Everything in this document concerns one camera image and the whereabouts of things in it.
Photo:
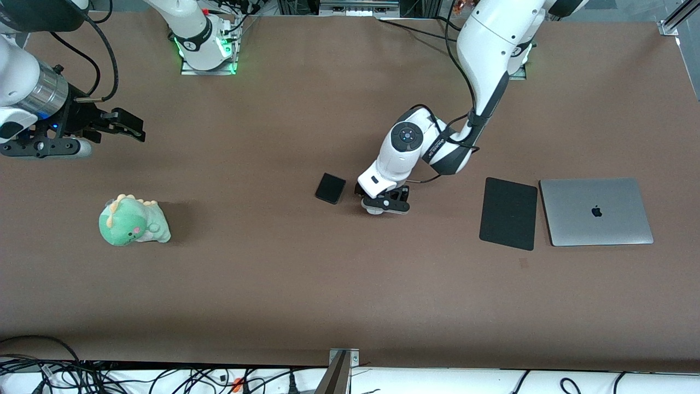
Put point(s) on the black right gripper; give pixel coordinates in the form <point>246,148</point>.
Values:
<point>78,120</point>

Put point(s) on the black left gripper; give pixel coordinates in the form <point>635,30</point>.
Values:
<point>357,189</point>

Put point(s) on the small black square box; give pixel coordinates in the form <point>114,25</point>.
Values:
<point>330,188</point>

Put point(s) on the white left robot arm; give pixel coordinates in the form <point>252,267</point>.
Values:
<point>492,44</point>

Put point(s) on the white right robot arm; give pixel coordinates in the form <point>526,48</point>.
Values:
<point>16,76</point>

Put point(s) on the black mouse pad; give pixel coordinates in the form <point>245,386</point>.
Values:
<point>508,213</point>

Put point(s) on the green dinosaur plush toy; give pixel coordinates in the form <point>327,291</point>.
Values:
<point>131,221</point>

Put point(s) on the silver laptop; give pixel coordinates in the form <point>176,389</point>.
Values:
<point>574,213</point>

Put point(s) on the grey metal box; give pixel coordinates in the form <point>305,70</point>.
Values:
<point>358,8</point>

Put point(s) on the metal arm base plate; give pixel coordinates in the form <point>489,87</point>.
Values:
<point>219,71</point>
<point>518,75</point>

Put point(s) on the aluminium frame profile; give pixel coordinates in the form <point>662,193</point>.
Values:
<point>675,19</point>

